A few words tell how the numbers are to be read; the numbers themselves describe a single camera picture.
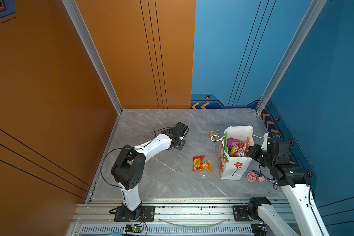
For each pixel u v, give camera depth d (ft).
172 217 2.40
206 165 2.90
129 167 1.59
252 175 2.70
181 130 2.38
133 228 2.32
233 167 2.37
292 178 1.47
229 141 2.79
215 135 2.40
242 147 2.48
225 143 2.52
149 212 2.43
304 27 2.49
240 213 2.37
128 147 1.67
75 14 2.34
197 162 2.89
